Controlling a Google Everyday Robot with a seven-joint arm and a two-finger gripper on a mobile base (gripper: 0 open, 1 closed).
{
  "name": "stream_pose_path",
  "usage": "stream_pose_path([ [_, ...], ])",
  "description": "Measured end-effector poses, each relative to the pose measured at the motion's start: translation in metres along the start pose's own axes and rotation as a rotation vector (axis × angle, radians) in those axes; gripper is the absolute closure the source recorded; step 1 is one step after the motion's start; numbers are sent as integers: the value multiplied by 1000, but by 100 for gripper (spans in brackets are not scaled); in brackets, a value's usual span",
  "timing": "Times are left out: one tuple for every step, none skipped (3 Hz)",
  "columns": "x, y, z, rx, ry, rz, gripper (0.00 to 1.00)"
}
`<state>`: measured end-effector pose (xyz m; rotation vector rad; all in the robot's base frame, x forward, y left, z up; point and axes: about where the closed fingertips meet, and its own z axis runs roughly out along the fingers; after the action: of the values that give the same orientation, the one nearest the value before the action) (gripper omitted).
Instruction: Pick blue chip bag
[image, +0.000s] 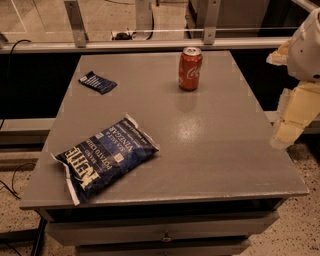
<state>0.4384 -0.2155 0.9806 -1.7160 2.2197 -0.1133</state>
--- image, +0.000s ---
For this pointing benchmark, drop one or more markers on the blue Kettle chip bag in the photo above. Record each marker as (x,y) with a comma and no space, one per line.
(102,159)

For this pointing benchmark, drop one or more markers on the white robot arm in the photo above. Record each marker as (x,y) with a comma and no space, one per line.
(301,53)

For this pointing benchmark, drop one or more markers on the metal railing frame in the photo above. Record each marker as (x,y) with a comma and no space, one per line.
(59,26)

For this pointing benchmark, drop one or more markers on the grey cabinet with drawers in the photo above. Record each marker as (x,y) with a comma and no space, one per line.
(214,181)

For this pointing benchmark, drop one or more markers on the red Coca-Cola can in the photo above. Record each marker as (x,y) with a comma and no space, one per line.
(189,68)

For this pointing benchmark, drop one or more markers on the small dark blue snack packet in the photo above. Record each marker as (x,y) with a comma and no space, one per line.
(97,83)

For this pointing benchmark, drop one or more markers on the padded gripper body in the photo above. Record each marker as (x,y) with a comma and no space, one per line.
(305,55)

